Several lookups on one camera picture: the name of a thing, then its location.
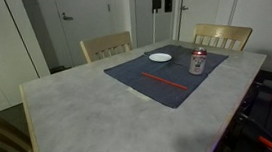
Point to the dark blue cloth mat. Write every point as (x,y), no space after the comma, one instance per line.
(132,73)

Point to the small white plate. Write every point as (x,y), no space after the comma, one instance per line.
(160,57)

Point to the red and silver soda can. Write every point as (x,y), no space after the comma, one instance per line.
(197,63)

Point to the red plastic straw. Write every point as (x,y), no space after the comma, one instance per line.
(164,81)

